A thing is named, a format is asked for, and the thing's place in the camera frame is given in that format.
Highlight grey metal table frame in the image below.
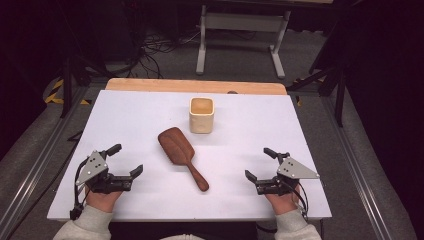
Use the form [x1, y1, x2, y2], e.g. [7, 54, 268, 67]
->
[195, 4, 292, 80]

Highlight black floor cables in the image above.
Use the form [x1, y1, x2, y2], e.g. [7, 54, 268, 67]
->
[124, 28, 203, 80]

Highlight person's grey sweatshirt torso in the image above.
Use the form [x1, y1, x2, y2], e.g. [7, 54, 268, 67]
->
[159, 234, 205, 240]

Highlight brown wooden hairbrush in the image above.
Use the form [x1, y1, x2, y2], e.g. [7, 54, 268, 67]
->
[157, 126, 211, 193]

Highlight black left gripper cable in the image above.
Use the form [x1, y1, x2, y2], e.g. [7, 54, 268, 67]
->
[69, 159, 93, 221]

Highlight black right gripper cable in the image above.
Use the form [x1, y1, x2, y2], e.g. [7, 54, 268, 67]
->
[287, 181, 310, 222]

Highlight cream square cup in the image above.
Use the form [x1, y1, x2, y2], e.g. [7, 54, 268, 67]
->
[188, 96, 216, 135]

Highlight black metal stand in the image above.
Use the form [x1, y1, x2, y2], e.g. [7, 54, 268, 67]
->
[59, 54, 113, 119]
[286, 61, 347, 128]

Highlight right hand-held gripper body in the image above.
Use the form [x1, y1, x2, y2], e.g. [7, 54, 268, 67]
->
[255, 156, 321, 197]

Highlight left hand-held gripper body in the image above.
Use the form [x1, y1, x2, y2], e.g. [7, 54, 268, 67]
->
[75, 150, 133, 195]

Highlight person's left hand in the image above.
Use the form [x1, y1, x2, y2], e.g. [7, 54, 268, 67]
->
[84, 185, 123, 214]

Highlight wooden table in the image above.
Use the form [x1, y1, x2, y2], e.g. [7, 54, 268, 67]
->
[105, 77, 288, 96]

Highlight yellow black hazard tape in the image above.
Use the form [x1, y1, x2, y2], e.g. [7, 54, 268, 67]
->
[44, 78, 92, 106]

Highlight person's right hand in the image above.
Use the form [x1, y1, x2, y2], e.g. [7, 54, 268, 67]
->
[264, 184, 302, 216]

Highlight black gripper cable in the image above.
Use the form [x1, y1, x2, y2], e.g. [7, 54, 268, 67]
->
[69, 159, 93, 221]
[287, 181, 310, 222]

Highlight aluminium floor rail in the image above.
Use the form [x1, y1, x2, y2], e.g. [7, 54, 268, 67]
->
[0, 85, 90, 236]
[320, 95, 395, 240]

